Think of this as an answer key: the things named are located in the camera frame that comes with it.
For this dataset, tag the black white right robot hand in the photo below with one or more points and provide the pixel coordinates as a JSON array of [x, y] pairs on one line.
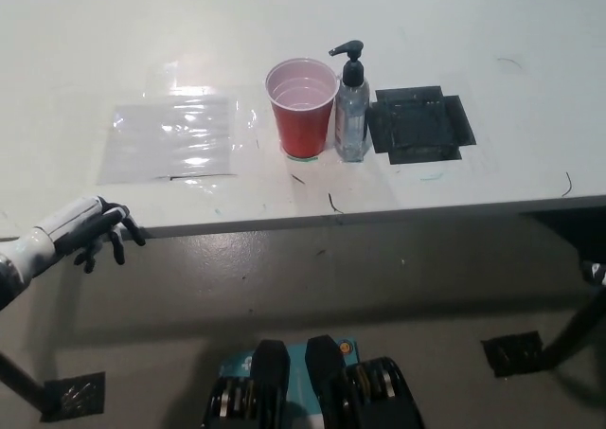
[[596, 273]]

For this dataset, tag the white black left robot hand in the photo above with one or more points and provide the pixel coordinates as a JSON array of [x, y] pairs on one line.
[[61, 225]]

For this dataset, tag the clear soap pump bottle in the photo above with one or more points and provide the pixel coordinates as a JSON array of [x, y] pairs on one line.
[[352, 112]]

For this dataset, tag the clear plastic sheet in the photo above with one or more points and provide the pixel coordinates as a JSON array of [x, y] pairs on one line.
[[170, 135]]

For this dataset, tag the large black tape patch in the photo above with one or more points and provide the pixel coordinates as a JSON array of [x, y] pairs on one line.
[[416, 126]]

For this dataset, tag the red plastic cup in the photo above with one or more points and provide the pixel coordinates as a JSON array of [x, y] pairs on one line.
[[300, 126]]

